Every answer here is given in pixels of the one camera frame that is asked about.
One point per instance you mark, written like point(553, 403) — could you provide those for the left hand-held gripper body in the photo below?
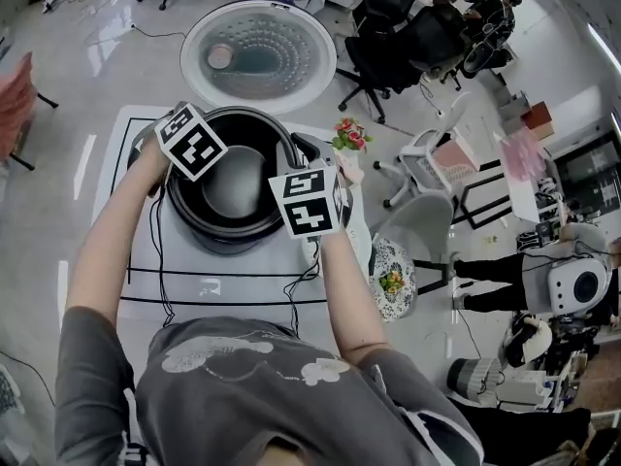
point(191, 141)

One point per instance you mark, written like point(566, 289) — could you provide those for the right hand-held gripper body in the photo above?
point(305, 202)

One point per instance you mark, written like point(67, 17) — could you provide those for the dark grey pot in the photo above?
point(233, 192)

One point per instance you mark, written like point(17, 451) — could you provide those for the person's left forearm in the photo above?
point(111, 241)

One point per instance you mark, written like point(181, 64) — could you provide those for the person's right forearm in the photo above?
point(349, 299)

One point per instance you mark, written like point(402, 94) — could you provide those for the potted pink flowers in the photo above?
point(350, 134)

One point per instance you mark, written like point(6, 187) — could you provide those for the dark blue rice cooker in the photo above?
point(257, 56)

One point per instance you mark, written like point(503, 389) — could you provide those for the white table with black lines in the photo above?
point(218, 284)

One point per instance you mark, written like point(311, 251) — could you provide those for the grey-green shell chair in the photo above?
point(427, 221)

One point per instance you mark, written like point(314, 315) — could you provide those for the floral seat cushion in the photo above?
point(388, 299)

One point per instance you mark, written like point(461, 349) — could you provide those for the white chair with pink cushion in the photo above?
point(451, 163)

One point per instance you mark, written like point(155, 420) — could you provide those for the black-legged chair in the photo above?
point(48, 101)

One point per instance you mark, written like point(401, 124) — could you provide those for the pink cloth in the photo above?
point(17, 105)

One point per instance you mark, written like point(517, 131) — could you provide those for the person's grey printed shirt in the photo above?
point(242, 406)

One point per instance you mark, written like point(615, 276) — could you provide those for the pink boxes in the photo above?
point(521, 158)

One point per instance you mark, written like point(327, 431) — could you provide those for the white table with black legs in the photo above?
point(526, 197)

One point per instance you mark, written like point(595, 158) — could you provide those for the grey striped bin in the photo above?
point(473, 376)

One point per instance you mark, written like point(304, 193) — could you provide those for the black and white plush bag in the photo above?
point(533, 342)

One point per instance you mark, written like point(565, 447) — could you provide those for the white dome backpack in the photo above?
point(563, 289)

